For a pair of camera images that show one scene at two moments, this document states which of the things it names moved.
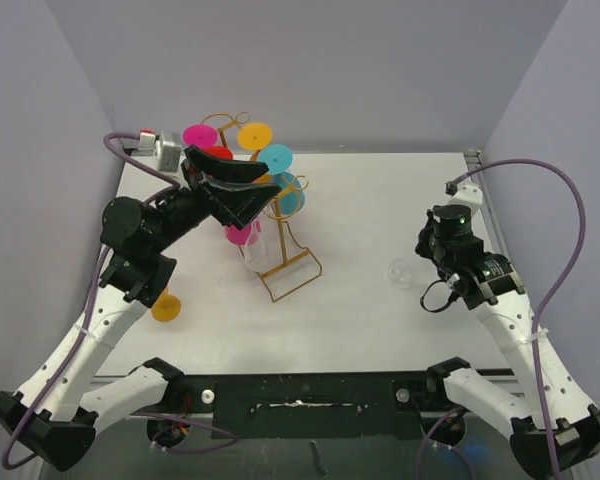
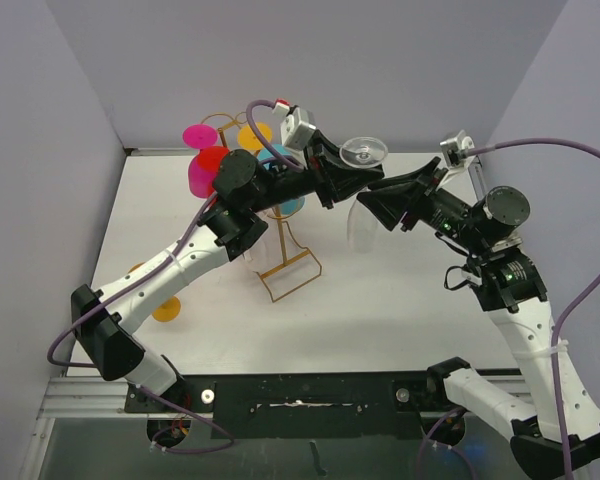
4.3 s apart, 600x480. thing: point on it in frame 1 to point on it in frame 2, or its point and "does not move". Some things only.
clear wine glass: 401,273 to 362,225
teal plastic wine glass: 279,160 does not move
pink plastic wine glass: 200,134 does not move
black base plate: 313,405 does not move
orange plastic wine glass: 256,136 does not move
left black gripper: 227,192 to 335,178
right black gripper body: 426,245 to 426,192
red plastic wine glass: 221,152 does not move
